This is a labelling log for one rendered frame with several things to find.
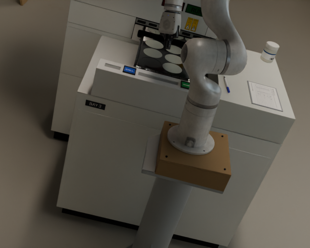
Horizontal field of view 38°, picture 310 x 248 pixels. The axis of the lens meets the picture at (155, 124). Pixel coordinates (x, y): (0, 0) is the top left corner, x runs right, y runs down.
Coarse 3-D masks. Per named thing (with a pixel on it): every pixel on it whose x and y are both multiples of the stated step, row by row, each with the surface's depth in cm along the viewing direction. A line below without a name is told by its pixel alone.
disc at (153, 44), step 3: (147, 42) 236; (150, 42) 237; (153, 42) 238; (156, 42) 239; (159, 42) 240; (150, 45) 234; (153, 45) 235; (156, 45) 236; (159, 45) 237; (162, 45) 238; (156, 48) 234; (159, 48) 234
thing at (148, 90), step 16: (112, 64) 195; (96, 80) 193; (112, 80) 192; (128, 80) 191; (144, 80) 191; (160, 80) 195; (176, 80) 198; (112, 96) 197; (128, 96) 196; (144, 96) 195; (160, 96) 195; (176, 96) 194; (160, 112) 199; (176, 112) 199
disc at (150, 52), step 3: (147, 48) 231; (150, 48) 232; (144, 51) 227; (147, 51) 228; (150, 51) 229; (153, 51) 230; (156, 51) 231; (147, 54) 225; (150, 54) 226; (153, 54) 227; (156, 54) 228; (159, 54) 229; (153, 57) 224; (156, 57) 225; (159, 57) 226
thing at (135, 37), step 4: (136, 24) 242; (140, 24) 243; (136, 28) 243; (140, 28) 243; (144, 28) 243; (148, 28) 242; (152, 28) 243; (136, 32) 244; (152, 32) 244; (156, 32) 243; (132, 36) 246; (136, 36) 246; (140, 36) 247; (180, 36) 244; (184, 36) 244; (136, 40) 247; (180, 40) 245; (184, 40) 245
